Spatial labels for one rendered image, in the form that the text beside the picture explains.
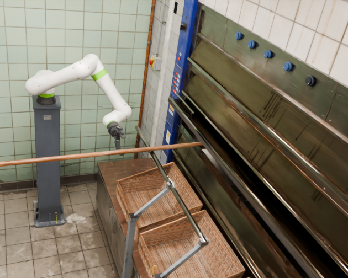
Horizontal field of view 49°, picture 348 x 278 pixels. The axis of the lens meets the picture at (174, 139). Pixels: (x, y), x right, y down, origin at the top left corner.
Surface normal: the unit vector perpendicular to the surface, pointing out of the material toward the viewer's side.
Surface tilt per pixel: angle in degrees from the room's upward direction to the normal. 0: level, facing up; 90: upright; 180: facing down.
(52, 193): 90
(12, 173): 90
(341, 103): 90
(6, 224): 0
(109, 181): 0
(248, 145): 70
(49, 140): 90
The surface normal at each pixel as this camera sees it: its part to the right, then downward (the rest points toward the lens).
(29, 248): 0.15, -0.85
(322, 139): -0.81, -0.22
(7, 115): 0.37, 0.52
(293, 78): -0.92, 0.07
